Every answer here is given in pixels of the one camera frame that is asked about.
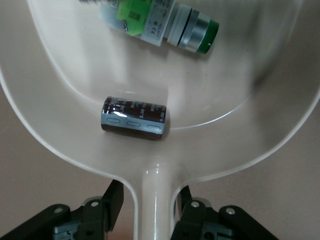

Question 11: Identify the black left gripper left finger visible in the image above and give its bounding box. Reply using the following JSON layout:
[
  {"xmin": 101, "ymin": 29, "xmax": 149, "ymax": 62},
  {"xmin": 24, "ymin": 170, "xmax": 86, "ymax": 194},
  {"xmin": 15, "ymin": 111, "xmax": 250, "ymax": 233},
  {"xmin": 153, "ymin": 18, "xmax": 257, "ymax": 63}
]
[{"xmin": 0, "ymin": 179, "xmax": 125, "ymax": 240}]

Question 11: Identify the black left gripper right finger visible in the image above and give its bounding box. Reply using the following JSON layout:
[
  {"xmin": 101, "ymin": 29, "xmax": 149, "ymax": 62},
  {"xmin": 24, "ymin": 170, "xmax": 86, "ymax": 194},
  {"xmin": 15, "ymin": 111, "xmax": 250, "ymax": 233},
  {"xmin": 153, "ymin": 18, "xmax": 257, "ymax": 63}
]
[{"xmin": 174, "ymin": 185, "xmax": 280, "ymax": 240}]

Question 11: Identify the dark brown cylindrical capacitor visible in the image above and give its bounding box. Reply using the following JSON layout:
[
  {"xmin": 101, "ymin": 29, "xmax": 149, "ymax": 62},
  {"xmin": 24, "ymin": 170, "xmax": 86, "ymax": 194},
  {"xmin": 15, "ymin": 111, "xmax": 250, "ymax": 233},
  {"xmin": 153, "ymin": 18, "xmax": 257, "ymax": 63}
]
[{"xmin": 100, "ymin": 95, "xmax": 168, "ymax": 142}]

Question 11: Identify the beige plastic dustpan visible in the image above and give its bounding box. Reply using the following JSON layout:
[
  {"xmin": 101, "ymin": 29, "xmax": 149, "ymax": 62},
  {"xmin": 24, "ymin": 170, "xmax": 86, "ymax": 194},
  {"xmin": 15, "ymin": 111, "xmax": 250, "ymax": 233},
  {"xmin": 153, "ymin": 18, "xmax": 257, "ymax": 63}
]
[{"xmin": 0, "ymin": 0, "xmax": 320, "ymax": 240}]

